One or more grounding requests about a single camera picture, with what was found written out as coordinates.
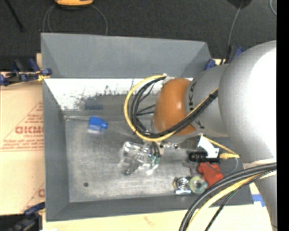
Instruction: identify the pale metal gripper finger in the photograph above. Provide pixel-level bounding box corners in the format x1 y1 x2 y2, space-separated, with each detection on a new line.
124 157 145 176

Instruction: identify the red plastic toy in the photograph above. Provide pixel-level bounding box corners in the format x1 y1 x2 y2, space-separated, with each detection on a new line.
197 162 224 189

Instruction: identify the clear plastic bottle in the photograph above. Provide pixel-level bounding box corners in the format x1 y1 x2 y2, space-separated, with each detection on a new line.
87 115 160 176

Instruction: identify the black cylinder on white bracket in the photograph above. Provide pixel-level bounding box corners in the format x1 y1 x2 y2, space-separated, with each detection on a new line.
187 134 232 165

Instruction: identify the shiny silver round object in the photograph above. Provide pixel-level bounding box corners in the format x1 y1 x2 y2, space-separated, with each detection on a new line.
173 176 192 195

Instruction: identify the pale green ring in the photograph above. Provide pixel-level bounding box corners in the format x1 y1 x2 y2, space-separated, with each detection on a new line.
188 175 208 194

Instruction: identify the brown cardboard board, red print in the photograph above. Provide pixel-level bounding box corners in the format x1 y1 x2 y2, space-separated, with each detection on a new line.
0 71 46 217

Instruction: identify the grey metal bin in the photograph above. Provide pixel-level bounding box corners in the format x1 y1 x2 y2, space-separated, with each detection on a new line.
40 32 254 221

